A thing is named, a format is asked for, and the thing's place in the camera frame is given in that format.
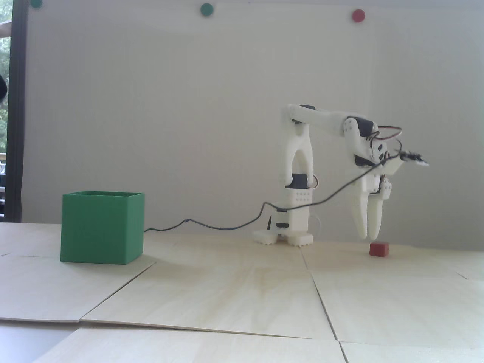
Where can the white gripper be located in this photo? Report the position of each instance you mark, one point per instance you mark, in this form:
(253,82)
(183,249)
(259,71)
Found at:
(369,188)

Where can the white magnetic board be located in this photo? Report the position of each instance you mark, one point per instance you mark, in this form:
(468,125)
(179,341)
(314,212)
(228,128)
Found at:
(151,113)

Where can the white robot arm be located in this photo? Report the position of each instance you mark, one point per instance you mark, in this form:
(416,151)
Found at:
(321,119)

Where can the red round magnet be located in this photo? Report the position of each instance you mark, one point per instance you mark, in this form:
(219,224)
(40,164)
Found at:
(358,16)

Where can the red block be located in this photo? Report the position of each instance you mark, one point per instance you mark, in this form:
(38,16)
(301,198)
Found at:
(379,250)

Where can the green round magnet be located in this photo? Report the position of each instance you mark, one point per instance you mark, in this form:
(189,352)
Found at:
(207,9)
(36,3)

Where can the dark window frame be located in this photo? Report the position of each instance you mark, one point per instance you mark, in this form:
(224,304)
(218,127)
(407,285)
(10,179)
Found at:
(18,113)

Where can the green box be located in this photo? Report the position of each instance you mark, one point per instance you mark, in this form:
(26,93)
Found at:
(98,230)

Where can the small wrist camera board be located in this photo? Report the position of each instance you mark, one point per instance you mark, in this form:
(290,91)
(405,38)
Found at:
(416,159)

